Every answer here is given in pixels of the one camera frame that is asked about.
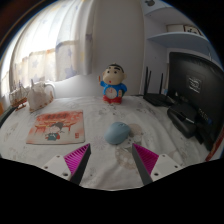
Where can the black box device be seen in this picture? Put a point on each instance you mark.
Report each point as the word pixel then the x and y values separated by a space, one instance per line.
pixel 183 120

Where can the white cartoon print tablecloth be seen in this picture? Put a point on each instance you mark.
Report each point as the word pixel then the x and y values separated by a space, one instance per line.
pixel 110 166

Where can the red booklet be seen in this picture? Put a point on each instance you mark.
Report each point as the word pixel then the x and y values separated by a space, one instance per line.
pixel 217 148

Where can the black router with antennas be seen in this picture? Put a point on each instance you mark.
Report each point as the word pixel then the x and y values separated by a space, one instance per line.
pixel 156 99

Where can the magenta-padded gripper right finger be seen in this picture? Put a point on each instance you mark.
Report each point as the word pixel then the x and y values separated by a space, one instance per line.
pixel 146 159

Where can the orange cartoon print mouse pad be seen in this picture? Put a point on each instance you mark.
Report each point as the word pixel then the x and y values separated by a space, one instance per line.
pixel 56 128

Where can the white wall shelf unit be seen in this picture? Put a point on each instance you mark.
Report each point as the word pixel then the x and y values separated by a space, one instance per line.
pixel 176 38

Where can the dark green keyboard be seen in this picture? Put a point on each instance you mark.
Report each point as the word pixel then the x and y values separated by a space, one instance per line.
pixel 6 117

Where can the black computer monitor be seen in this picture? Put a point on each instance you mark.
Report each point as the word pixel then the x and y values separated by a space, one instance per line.
pixel 196 86

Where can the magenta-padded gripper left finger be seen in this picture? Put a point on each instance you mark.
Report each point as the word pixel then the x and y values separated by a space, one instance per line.
pixel 76 158

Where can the white star print curtain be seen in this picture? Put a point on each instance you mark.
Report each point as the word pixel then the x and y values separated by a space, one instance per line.
pixel 50 40

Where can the light blue computer mouse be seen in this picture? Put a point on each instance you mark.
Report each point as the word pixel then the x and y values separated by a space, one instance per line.
pixel 117 133

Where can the cartoon boy figure clock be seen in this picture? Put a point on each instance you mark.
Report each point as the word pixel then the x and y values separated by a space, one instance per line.
pixel 113 85

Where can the large white conch shell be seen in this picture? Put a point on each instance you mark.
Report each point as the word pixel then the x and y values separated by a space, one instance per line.
pixel 39 98

